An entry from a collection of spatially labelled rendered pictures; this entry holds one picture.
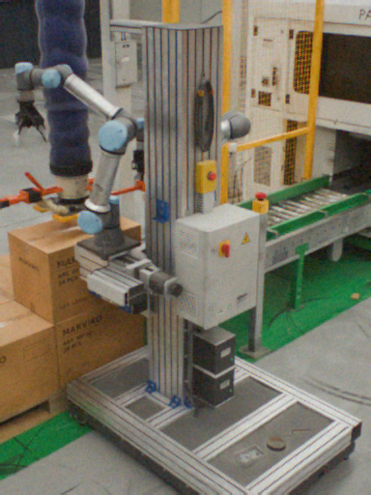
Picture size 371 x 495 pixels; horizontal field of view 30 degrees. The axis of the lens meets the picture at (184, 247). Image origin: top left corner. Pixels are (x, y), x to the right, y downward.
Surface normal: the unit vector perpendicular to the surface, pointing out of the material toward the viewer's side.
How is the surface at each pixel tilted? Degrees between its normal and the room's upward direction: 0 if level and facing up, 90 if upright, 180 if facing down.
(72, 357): 90
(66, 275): 90
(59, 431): 0
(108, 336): 90
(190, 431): 0
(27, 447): 0
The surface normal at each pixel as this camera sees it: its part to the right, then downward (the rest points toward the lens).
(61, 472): 0.00, -0.92
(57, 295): 0.68, 0.29
